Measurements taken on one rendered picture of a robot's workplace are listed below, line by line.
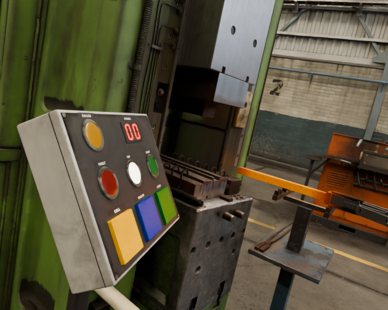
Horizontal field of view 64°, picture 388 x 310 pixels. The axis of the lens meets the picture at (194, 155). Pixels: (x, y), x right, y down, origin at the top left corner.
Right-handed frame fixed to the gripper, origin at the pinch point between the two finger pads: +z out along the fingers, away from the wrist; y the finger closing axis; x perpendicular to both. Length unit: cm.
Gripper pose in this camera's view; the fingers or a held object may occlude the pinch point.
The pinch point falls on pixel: (344, 202)
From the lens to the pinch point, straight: 99.8
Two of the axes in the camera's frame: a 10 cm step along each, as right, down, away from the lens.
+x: 2.1, -9.6, -1.7
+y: 6.2, 0.0, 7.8
